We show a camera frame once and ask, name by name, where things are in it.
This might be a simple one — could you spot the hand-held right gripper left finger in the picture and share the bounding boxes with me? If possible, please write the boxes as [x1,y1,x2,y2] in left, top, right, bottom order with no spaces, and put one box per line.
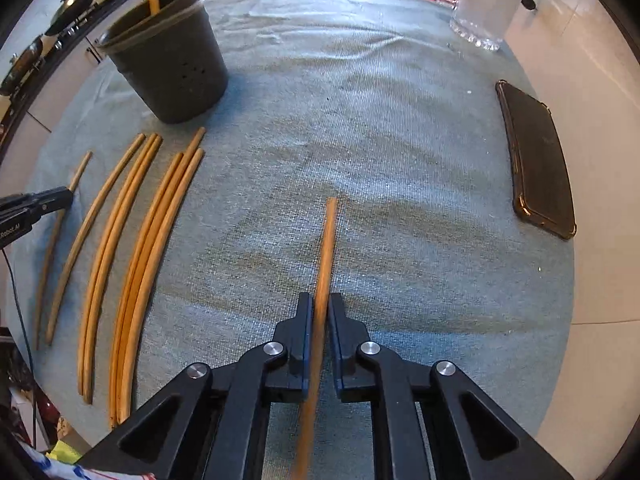
[75,291,314,480]

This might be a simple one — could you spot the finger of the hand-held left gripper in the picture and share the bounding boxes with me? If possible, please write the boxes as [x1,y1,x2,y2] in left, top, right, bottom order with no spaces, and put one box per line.
[24,186,74,219]

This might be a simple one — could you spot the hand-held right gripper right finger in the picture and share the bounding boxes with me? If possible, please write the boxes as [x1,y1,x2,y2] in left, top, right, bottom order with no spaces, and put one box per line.
[327,292,576,480]

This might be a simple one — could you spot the group of wooden chopsticks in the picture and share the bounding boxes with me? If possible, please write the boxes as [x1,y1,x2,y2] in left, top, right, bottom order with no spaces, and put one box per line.
[46,126,207,430]

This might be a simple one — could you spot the dark grey chopstick holder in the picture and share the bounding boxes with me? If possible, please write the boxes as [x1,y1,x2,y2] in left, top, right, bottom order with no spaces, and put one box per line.
[95,0,230,125]

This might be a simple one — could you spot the metal cooking pan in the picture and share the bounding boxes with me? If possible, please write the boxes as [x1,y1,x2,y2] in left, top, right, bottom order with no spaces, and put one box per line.
[0,35,46,96]

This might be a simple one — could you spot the black wok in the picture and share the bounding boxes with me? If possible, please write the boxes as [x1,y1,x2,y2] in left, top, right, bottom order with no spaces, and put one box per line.
[45,0,108,36]

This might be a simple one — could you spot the teal tablecloth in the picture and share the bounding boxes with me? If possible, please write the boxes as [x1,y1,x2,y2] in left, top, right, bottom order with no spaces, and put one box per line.
[2,0,576,480]

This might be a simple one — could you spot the yellow green packet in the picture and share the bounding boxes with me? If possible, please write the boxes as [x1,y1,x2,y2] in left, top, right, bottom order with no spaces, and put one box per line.
[46,440,83,463]

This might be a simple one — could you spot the white blue red cloth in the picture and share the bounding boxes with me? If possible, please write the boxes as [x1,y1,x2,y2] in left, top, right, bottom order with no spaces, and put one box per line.
[22,442,156,480]

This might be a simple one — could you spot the smartphone in clear case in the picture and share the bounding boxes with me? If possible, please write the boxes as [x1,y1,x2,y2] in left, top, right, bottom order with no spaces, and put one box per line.
[495,79,577,241]

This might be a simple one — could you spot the clear glass pitcher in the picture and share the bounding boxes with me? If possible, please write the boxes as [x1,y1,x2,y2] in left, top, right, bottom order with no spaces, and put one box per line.
[429,0,531,52]

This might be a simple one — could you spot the thin black cable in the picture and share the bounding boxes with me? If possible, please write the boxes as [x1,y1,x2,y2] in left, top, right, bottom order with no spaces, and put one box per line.
[0,247,38,451]

